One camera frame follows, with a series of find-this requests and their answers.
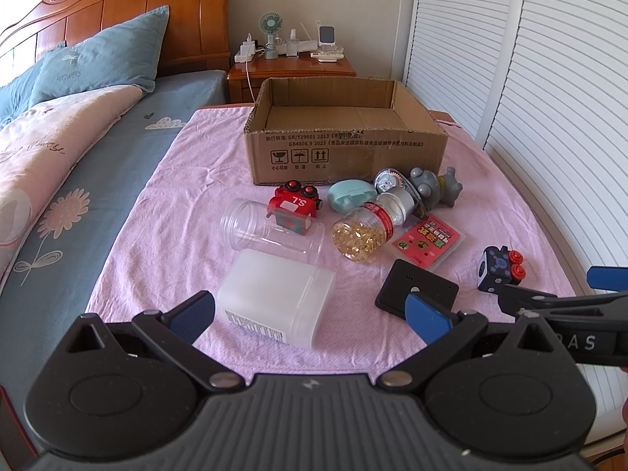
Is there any black toy train car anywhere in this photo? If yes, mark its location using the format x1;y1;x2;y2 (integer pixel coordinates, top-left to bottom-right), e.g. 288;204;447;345
477;246;526;294

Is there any black device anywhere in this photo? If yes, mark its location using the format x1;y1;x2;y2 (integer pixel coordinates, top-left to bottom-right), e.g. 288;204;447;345
375;258;459;320

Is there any pink card pack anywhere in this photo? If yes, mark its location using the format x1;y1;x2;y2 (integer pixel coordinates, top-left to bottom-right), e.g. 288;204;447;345
384;215;465;270

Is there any white translucent plastic container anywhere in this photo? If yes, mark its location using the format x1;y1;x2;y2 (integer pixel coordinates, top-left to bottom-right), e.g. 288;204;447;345
216;249;335;349

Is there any fish oil capsule bottle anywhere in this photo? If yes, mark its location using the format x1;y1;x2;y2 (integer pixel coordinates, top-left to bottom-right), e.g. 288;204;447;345
331;187;416;263

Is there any clear plastic jar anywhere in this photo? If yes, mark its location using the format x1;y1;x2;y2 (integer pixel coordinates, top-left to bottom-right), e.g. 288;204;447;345
220;198;326;265

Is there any silver tape measure gadget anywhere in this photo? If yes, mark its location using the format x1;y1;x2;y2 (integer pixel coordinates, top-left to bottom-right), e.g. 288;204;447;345
374;168;428;219

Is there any teal oval case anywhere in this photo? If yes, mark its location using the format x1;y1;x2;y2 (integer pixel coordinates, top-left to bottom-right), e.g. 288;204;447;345
328;180;377;215

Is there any red toy train car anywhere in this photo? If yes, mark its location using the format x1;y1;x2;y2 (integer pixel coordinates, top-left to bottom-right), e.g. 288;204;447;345
267;180;323;235

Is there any pink table cloth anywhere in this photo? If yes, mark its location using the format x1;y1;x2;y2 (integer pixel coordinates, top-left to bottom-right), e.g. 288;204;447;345
87;106;574;378

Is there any blue bed sheet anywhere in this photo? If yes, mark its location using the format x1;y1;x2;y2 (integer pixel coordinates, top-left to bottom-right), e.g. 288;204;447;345
1;70;227;414

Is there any pink floral quilt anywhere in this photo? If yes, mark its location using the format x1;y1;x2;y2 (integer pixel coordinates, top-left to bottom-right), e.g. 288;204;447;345
1;85;142;281

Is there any white louvered closet door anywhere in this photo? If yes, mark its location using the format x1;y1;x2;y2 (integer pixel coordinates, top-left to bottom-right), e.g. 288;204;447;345
401;0;628;413

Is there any brown cardboard box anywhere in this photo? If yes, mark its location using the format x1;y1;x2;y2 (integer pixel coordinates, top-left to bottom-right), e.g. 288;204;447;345
244;77;448;185

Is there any wooden nightstand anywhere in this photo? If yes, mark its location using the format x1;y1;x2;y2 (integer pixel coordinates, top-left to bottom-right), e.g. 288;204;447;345
227;53;356;104

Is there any blue pillow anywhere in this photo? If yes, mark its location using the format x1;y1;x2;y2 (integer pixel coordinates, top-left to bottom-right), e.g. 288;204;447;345
1;5;170;126

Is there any white power strip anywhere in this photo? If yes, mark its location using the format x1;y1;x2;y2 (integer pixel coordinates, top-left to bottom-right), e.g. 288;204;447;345
234;34;257;64

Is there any wooden headboard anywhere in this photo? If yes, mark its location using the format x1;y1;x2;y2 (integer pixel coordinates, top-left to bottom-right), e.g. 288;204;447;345
1;0;231;75

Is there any white remote control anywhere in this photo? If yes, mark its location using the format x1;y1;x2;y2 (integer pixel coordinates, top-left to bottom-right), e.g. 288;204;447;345
311;45;345;63

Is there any clear spray bottle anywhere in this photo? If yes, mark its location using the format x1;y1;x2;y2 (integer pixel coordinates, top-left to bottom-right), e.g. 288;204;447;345
287;29;299;57

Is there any small clock display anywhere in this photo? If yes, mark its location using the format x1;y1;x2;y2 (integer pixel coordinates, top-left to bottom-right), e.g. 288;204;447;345
316;21;335;49

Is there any small green desk fan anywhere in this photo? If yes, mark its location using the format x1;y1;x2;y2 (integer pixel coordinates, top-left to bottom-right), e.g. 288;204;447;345
259;12;283;60

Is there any white charging cable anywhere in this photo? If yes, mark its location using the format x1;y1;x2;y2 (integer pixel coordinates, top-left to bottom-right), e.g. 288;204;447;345
244;60;259;106

